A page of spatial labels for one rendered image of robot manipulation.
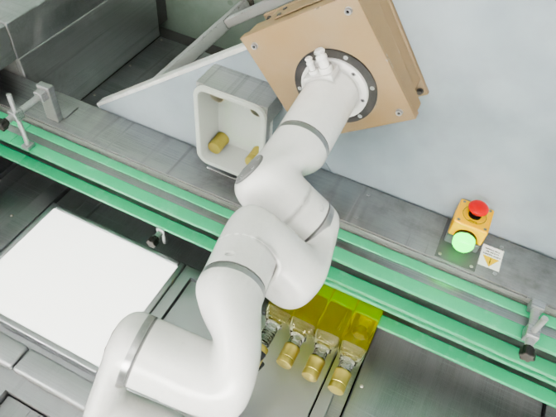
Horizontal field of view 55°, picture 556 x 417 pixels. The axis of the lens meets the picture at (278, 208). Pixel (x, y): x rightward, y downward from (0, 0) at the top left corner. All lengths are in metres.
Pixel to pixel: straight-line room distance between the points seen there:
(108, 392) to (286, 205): 0.34
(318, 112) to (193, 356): 0.43
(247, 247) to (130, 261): 0.79
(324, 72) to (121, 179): 0.66
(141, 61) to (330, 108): 1.31
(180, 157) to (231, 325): 0.84
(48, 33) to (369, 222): 1.10
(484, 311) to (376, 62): 0.53
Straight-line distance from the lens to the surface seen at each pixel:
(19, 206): 1.67
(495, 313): 1.14
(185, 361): 0.62
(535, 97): 1.02
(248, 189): 0.76
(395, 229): 1.16
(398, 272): 1.12
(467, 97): 1.04
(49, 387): 1.31
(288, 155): 0.78
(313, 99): 0.88
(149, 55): 2.14
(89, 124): 1.52
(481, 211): 1.13
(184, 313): 1.33
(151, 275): 1.39
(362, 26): 0.90
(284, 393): 1.24
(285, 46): 0.98
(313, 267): 0.72
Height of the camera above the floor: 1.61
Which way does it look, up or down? 37 degrees down
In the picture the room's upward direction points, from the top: 147 degrees counter-clockwise
